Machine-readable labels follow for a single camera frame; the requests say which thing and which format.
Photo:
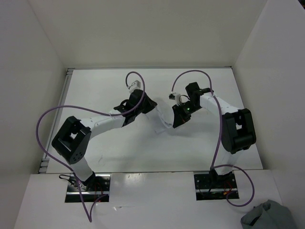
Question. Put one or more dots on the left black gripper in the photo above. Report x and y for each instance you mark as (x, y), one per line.
(151, 104)

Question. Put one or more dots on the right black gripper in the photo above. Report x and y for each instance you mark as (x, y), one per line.
(180, 118)

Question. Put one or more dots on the white skirt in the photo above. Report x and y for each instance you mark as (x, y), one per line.
(161, 117)

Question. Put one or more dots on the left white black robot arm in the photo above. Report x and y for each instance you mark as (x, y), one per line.
(72, 139)

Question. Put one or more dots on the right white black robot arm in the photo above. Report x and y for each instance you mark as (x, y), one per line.
(237, 131)

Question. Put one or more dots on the grey cloth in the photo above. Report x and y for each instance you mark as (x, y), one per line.
(269, 215)

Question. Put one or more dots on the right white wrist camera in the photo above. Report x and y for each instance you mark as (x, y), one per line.
(177, 97)

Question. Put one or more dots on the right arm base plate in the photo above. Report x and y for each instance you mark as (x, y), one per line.
(210, 186)

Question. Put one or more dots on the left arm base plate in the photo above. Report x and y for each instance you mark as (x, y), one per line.
(99, 190)

